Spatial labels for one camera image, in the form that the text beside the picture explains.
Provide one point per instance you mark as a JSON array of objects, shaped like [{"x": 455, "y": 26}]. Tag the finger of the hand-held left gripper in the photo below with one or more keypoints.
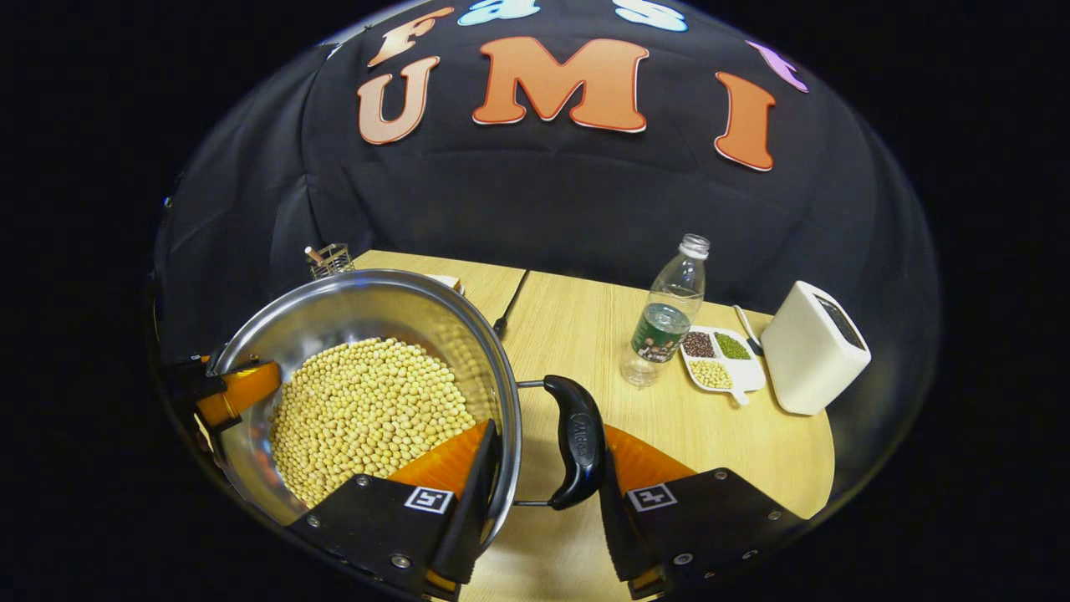
[{"x": 242, "y": 389}]

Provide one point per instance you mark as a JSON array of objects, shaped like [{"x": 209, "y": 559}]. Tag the white toaster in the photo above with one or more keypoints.
[{"x": 807, "y": 359}]

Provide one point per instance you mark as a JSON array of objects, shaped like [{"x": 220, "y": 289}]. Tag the white divided dish of beans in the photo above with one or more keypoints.
[{"x": 748, "y": 376}]

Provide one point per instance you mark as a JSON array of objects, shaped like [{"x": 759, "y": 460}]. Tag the sandwich on plate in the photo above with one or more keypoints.
[{"x": 450, "y": 283}]

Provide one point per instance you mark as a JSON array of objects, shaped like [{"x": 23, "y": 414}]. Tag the clear plastic water bottle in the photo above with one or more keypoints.
[{"x": 669, "y": 318}]

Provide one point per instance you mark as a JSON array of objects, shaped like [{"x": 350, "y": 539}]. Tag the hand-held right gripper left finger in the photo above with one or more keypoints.
[{"x": 468, "y": 518}]

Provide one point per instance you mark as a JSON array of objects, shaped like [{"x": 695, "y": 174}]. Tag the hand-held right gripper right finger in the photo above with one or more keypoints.
[{"x": 619, "y": 539}]

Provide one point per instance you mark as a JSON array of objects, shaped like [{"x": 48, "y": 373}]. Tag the black backdrop cloth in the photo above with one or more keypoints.
[{"x": 585, "y": 192}]

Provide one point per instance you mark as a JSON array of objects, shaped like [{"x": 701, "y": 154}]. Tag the pile of yellow soybeans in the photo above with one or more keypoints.
[{"x": 359, "y": 410}]

